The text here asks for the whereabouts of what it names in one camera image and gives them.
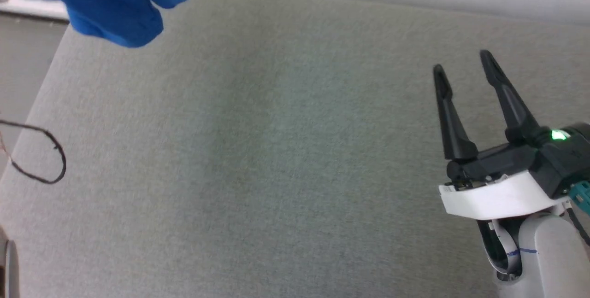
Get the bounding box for blue garment white red trim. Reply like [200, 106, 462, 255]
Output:
[9, 0, 191, 49]

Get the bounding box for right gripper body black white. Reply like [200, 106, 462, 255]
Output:
[439, 123, 590, 220]

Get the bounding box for grey fabric sofa cushion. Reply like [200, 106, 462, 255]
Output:
[0, 0, 590, 298]

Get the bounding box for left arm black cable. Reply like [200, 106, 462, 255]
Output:
[0, 120, 67, 184]

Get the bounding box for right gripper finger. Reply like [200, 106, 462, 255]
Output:
[479, 49, 540, 143]
[432, 64, 479, 161]

